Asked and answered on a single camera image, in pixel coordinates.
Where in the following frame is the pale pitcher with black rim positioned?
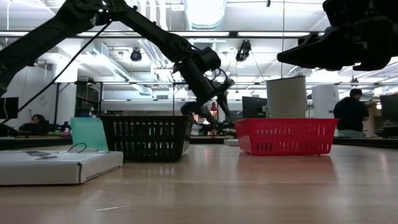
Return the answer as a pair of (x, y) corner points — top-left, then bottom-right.
(266, 76), (308, 119)

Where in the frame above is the person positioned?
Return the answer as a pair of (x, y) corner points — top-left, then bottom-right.
(18, 113), (51, 135)
(333, 88), (371, 139)

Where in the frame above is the translucent teal plastic bin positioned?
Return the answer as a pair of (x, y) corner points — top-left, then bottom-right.
(70, 117), (109, 152)

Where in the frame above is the white cabinet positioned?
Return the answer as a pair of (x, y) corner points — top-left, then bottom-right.
(312, 85), (340, 119)

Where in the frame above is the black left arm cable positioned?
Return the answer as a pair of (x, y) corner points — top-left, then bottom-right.
(0, 22), (113, 124)

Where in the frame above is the dark shelf unit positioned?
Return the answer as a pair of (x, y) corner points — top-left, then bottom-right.
(75, 82), (104, 118)

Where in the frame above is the silver ventilation duct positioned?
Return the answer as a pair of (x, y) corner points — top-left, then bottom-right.
(183, 0), (228, 65)

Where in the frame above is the black computer monitor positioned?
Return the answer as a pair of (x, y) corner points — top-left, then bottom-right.
(242, 96), (268, 119)
(379, 93), (398, 124)
(0, 96), (19, 119)

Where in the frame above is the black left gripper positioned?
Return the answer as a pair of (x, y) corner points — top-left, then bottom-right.
(178, 48), (234, 126)

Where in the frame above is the black overhead light bar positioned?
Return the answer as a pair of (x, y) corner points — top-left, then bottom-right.
(0, 30), (326, 39)

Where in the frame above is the round black ceiling fixture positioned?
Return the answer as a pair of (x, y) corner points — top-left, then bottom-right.
(129, 48), (143, 63)

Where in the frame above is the black overhead camera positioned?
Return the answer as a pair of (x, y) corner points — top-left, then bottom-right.
(234, 39), (252, 63)

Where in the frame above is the black metal table frame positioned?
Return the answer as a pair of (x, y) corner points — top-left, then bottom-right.
(0, 135), (398, 150)

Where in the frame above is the red slotted plastic basket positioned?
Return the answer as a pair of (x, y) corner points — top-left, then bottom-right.
(233, 118), (340, 157)

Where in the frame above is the black slotted plastic basket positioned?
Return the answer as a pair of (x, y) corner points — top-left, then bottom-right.
(99, 115), (194, 162)

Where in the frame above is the black background workstation frame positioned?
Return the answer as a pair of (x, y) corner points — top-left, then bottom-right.
(51, 81), (220, 119)

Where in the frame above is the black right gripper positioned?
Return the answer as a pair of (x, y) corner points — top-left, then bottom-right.
(277, 17), (398, 72)

